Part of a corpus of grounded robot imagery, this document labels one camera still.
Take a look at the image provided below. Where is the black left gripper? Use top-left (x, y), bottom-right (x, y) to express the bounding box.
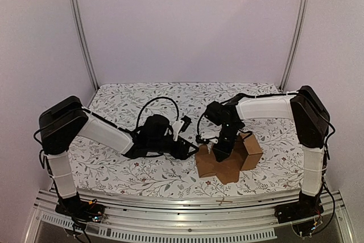
top-left (148, 137), bottom-right (199, 160)

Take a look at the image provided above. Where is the brown cardboard box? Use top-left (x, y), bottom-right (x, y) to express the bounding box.
top-left (195, 132), bottom-right (263, 185)

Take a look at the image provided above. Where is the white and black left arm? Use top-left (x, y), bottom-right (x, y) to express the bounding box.
top-left (33, 96), bottom-right (198, 222)

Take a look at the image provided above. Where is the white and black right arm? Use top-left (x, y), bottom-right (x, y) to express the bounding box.
top-left (204, 85), bottom-right (335, 223)

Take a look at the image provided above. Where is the floral patterned table mat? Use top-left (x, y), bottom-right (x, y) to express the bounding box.
top-left (68, 83), bottom-right (304, 199)

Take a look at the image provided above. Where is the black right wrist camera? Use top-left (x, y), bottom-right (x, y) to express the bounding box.
top-left (204, 101), bottom-right (230, 126)

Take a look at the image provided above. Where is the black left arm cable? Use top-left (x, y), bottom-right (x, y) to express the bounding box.
top-left (135, 96), bottom-right (180, 133)

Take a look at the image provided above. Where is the aluminium front rail base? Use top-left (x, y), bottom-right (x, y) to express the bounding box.
top-left (22, 188), bottom-right (356, 243)

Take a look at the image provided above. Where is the right aluminium frame post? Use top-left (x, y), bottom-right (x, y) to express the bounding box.
top-left (279, 0), bottom-right (309, 91)

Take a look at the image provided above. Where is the aluminium frame post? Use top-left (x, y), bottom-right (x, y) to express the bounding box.
top-left (69, 0), bottom-right (100, 92)
top-left (279, 0), bottom-right (309, 91)

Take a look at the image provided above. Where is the left aluminium frame post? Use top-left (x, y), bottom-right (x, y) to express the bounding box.
top-left (69, 0), bottom-right (100, 92)

